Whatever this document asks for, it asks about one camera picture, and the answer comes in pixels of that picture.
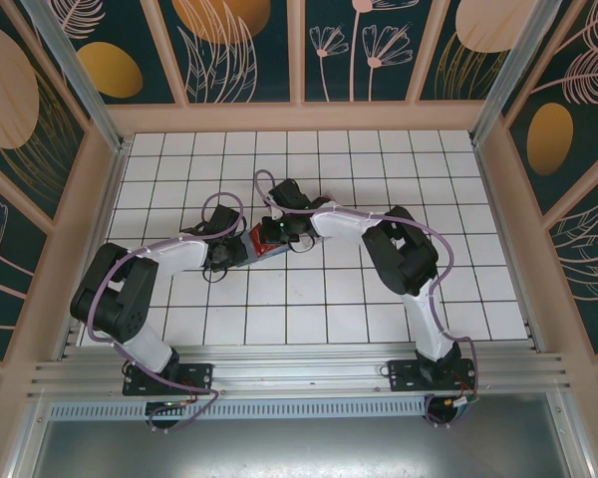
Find blue card holder wallet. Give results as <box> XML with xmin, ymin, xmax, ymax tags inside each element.
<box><xmin>238</xmin><ymin>221</ymin><xmax>300</xmax><ymax>269</ymax></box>

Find grey metal sheet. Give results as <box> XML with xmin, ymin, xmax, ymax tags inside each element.
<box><xmin>27</xmin><ymin>417</ymin><xmax>579</xmax><ymax>478</ymax></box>

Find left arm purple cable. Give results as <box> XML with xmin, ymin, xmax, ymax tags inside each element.
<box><xmin>82</xmin><ymin>191</ymin><xmax>245</xmax><ymax>435</ymax></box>

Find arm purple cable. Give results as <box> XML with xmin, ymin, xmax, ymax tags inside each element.
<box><xmin>253</xmin><ymin>169</ymin><xmax>481</xmax><ymax>429</ymax></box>
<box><xmin>82</xmin><ymin>191</ymin><xmax>245</xmax><ymax>435</ymax></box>

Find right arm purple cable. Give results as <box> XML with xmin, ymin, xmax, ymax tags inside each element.
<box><xmin>253</xmin><ymin>169</ymin><xmax>481</xmax><ymax>429</ymax></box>

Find aluminium mounting rail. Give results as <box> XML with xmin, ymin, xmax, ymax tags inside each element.
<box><xmin>27</xmin><ymin>343</ymin><xmax>574</xmax><ymax>405</ymax></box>

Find aluminium side rail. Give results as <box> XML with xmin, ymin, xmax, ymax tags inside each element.
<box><xmin>54</xmin><ymin>146</ymin><xmax>131</xmax><ymax>362</ymax></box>
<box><xmin>472</xmin><ymin>143</ymin><xmax>547</xmax><ymax>353</ymax></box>

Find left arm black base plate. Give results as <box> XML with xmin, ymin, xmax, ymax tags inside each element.
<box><xmin>123</xmin><ymin>361</ymin><xmax>214</xmax><ymax>397</ymax></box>

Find grey slotted cable duct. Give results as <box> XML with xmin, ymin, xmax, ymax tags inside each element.
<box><xmin>44</xmin><ymin>395</ymin><xmax>430</xmax><ymax>423</ymax></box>

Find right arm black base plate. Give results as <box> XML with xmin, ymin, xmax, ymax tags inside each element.
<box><xmin>387</xmin><ymin>358</ymin><xmax>479</xmax><ymax>394</ymax></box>

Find aluminium corner post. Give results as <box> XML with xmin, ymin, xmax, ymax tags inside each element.
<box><xmin>470</xmin><ymin>0</ymin><xmax>554</xmax><ymax>148</ymax></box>
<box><xmin>19</xmin><ymin>0</ymin><xmax>131</xmax><ymax>153</ymax></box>

